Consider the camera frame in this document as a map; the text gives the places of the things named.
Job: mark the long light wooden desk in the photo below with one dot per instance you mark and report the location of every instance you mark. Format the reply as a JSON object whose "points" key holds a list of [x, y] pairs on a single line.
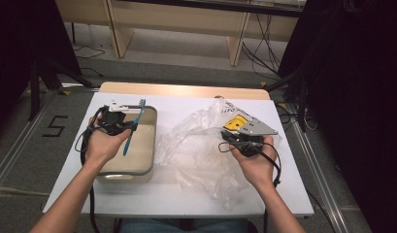
{"points": [[180, 19]]}

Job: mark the light wooden table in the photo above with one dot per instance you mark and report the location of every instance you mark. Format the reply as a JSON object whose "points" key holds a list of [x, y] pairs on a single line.
{"points": [[186, 89]]}

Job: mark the blue toothbrush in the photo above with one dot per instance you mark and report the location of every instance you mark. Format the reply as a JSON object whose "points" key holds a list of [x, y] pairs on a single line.
{"points": [[132, 132]]}

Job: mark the clear plastic bag yellow smiley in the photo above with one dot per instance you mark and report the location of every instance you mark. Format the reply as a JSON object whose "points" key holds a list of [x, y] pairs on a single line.
{"points": [[192, 152]]}

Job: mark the person's left hand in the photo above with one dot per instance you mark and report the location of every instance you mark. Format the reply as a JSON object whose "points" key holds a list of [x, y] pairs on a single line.
{"points": [[104, 145]]}

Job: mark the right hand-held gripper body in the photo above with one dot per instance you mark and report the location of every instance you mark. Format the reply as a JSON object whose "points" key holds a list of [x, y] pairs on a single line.
{"points": [[254, 129]]}

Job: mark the person's right hand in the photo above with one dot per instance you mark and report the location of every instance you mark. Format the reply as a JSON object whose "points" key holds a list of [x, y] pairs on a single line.
{"points": [[254, 168]]}

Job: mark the beige tray with grey rim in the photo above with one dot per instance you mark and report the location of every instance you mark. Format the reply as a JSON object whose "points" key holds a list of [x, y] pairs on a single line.
{"points": [[144, 142]]}

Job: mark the black curtain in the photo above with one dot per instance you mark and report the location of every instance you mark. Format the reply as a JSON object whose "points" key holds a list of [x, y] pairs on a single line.
{"points": [[354, 97], [21, 48]]}

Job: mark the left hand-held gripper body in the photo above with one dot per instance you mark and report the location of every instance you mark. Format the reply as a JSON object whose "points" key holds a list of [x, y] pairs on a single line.
{"points": [[113, 118]]}

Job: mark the black metal stand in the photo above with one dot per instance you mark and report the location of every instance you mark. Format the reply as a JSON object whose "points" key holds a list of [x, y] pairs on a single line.
{"points": [[36, 87], [299, 93]]}

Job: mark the metal floor rail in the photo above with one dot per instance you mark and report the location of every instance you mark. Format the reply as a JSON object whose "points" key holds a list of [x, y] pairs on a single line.
{"points": [[18, 145], [319, 174]]}

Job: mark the person's legs in blue jeans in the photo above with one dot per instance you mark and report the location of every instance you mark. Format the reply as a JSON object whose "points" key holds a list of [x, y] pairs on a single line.
{"points": [[186, 226]]}

